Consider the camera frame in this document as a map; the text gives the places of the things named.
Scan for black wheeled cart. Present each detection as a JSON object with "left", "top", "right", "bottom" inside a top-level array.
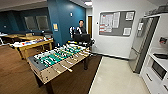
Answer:
[{"left": 68, "top": 33, "right": 96, "bottom": 54}]

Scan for black monitor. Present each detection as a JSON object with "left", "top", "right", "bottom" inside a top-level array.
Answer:
[{"left": 73, "top": 33, "right": 92, "bottom": 43}]

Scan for person in dark top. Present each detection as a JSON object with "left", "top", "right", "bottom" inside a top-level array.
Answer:
[{"left": 73, "top": 19, "right": 88, "bottom": 36}]

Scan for brown wooden door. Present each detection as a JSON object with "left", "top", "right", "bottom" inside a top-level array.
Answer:
[{"left": 87, "top": 15, "right": 93, "bottom": 38}]

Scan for white schedule sheet red marks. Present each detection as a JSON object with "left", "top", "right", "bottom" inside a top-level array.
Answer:
[{"left": 99, "top": 13, "right": 114, "bottom": 34}]

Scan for grey notice board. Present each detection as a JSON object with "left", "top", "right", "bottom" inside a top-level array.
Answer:
[{"left": 98, "top": 9, "right": 137, "bottom": 38}]

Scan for foosball table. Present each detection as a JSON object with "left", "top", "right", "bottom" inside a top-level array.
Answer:
[{"left": 27, "top": 43, "right": 93, "bottom": 94}]

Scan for ceiling light panel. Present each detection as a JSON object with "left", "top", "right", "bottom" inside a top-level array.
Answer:
[{"left": 84, "top": 0, "right": 93, "bottom": 7}]

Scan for yellow game table white top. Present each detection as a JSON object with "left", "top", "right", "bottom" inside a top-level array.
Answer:
[{"left": 13, "top": 38, "right": 54, "bottom": 61}]

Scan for stainless steel refrigerator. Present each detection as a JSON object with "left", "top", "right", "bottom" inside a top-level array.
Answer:
[{"left": 128, "top": 14, "right": 161, "bottom": 74}]

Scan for white paper sheet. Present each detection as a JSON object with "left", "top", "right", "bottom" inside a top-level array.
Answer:
[{"left": 137, "top": 22, "right": 145, "bottom": 32}]

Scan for white drawer unit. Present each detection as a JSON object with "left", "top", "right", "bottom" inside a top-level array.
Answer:
[{"left": 139, "top": 64, "right": 168, "bottom": 94}]

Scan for black built-in microwave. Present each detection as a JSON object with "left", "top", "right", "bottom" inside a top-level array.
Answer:
[{"left": 150, "top": 59, "right": 168, "bottom": 81}]

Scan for dark coffee machine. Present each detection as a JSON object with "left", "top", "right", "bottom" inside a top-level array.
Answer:
[{"left": 153, "top": 35, "right": 168, "bottom": 60}]

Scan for yellow wall sign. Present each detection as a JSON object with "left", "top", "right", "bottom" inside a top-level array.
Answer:
[{"left": 52, "top": 23, "right": 59, "bottom": 33}]

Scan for dark glass wall window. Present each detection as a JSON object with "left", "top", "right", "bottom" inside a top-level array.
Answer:
[
  {"left": 23, "top": 15, "right": 38, "bottom": 31},
  {"left": 35, "top": 15, "right": 50, "bottom": 32}
]

